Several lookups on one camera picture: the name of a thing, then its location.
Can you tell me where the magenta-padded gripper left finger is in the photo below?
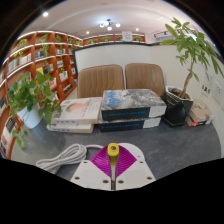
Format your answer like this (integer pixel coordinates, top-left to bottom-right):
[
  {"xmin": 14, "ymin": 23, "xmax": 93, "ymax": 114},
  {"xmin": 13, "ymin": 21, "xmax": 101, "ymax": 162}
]
[{"xmin": 69, "ymin": 144, "xmax": 114, "ymax": 191}]

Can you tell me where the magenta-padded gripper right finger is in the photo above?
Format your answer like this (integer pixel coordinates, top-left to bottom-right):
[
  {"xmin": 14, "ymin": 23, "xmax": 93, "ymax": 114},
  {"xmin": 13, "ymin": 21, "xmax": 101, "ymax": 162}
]
[{"xmin": 113, "ymin": 143, "xmax": 157, "ymax": 191}]

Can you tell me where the yellow charger block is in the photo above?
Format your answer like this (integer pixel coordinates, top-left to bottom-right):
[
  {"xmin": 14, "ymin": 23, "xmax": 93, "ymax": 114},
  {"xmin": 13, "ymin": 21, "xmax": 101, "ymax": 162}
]
[{"xmin": 107, "ymin": 142, "xmax": 120, "ymax": 183}]

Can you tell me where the round white power strip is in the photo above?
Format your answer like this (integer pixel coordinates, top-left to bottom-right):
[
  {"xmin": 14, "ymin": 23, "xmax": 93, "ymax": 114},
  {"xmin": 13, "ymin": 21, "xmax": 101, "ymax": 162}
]
[{"xmin": 83, "ymin": 142, "xmax": 146, "ymax": 164}]

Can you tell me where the thick dark blue book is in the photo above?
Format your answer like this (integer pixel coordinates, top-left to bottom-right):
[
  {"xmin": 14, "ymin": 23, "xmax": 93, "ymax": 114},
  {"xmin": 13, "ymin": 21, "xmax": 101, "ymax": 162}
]
[{"xmin": 98, "ymin": 116, "xmax": 163, "ymax": 133}]

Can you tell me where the thin white book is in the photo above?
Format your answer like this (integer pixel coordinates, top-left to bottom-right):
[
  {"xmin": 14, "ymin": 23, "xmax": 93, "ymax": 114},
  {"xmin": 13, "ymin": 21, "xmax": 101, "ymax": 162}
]
[{"xmin": 46, "ymin": 122, "xmax": 95, "ymax": 134}]

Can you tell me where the white book with face cover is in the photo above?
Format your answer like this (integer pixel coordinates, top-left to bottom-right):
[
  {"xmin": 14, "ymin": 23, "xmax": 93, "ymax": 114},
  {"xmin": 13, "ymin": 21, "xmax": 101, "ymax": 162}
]
[{"xmin": 51, "ymin": 96, "xmax": 103, "ymax": 125}]

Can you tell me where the small tree in black pot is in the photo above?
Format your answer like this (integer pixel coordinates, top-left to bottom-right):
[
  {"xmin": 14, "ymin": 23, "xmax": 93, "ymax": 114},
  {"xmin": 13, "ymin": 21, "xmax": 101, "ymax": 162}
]
[{"xmin": 160, "ymin": 17, "xmax": 224, "ymax": 128}]

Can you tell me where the thick grey marbled book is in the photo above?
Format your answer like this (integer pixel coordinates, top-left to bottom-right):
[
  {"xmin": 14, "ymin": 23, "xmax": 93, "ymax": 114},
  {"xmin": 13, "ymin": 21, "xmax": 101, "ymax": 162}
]
[{"xmin": 100, "ymin": 88, "xmax": 168, "ymax": 122}]

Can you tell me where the red and black book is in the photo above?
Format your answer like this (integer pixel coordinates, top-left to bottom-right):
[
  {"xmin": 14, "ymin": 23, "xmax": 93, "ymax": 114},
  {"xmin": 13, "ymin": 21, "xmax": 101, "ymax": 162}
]
[{"xmin": 185, "ymin": 114, "xmax": 214, "ymax": 128}]

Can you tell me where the leafy vine in white pot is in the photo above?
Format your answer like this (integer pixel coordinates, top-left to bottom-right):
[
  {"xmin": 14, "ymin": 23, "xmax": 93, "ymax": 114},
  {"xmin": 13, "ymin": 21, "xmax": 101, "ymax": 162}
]
[{"xmin": 6, "ymin": 70, "xmax": 63, "ymax": 149}]

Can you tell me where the beige hardcover book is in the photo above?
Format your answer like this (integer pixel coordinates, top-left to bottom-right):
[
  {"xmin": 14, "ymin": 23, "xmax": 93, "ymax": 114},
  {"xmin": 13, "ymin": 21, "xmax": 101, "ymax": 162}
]
[{"xmin": 188, "ymin": 99, "xmax": 215, "ymax": 124}]

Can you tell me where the tan padded chair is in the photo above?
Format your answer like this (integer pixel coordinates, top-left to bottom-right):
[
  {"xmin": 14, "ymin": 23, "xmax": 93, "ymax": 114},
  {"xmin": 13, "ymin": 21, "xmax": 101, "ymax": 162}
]
[
  {"xmin": 76, "ymin": 64, "xmax": 126, "ymax": 99},
  {"xmin": 124, "ymin": 62, "xmax": 166, "ymax": 98}
]

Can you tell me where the clear acrylic sign stand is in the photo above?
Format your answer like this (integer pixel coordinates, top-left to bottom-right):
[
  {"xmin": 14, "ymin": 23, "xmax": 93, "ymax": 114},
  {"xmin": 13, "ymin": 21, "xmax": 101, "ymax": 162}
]
[{"xmin": 199, "ymin": 78, "xmax": 214, "ymax": 104}]

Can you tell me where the orange wooden bookshelf unit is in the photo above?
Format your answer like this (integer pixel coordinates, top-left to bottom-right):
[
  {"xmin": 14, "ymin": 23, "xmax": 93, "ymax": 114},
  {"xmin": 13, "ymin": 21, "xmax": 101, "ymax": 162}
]
[{"xmin": 0, "ymin": 29, "xmax": 147, "ymax": 159}]

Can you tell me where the white poster on shelf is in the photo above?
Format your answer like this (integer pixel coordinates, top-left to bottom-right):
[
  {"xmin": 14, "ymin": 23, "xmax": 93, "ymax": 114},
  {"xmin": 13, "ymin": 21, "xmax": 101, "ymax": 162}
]
[{"xmin": 121, "ymin": 30, "xmax": 133, "ymax": 42}]

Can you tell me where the ceiling chandelier lamp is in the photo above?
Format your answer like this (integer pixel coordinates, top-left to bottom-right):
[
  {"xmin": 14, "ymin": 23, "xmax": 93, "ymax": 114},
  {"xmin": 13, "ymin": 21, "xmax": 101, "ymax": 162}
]
[{"xmin": 98, "ymin": 18, "xmax": 122, "ymax": 32}]

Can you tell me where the coiled white power cable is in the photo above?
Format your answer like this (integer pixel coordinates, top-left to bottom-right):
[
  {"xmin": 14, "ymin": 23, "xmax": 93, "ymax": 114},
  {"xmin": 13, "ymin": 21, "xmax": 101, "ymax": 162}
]
[{"xmin": 35, "ymin": 143, "xmax": 104, "ymax": 174}]

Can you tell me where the white wall socket panel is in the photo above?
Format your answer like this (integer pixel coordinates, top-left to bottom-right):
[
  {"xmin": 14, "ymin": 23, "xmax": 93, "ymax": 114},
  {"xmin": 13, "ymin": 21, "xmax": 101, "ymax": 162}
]
[{"xmin": 211, "ymin": 77, "xmax": 224, "ymax": 104}]

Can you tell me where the black track light rail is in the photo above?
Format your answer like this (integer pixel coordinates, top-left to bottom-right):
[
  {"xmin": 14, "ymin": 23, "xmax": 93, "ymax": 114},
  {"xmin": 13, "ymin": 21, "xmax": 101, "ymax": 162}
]
[{"xmin": 153, "ymin": 29, "xmax": 178, "ymax": 38}]

